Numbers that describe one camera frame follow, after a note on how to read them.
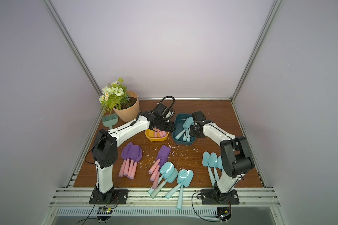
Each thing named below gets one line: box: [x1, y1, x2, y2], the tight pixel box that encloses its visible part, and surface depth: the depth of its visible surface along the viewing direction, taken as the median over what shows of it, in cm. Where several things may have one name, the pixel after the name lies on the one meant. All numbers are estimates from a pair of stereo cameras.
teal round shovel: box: [175, 116, 194, 141], surface depth 102 cm
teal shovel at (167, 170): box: [148, 161, 176, 195], surface depth 82 cm
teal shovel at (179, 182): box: [165, 169, 187, 200], surface depth 79 cm
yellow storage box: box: [145, 127, 169, 142], surface depth 96 cm
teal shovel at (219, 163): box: [216, 155, 224, 173], surface depth 86 cm
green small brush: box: [102, 113, 119, 129], surface depth 109 cm
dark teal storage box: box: [171, 113, 197, 146], surface depth 97 cm
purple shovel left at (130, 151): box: [123, 143, 139, 177], surface depth 87 cm
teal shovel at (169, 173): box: [150, 161, 178, 199], surface depth 81 cm
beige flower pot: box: [112, 90, 140, 123], surface depth 97 cm
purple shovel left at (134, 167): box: [129, 145, 143, 180], surface depth 85 cm
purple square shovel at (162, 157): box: [148, 144, 171, 175], surface depth 89 cm
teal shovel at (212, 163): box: [208, 151, 220, 182], surface depth 86 cm
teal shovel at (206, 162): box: [202, 151, 216, 187], surface depth 85 cm
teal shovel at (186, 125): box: [182, 116, 194, 142], surface depth 102 cm
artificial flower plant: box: [99, 77, 131, 116], surface depth 85 cm
